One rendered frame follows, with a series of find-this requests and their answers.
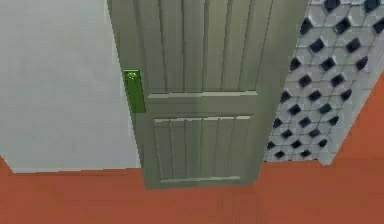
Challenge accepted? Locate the grey-green panelled room door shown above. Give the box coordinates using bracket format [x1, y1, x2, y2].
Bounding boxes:
[106, 0, 310, 190]

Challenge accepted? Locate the green door handle plate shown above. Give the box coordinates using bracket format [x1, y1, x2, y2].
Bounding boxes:
[123, 69, 147, 114]

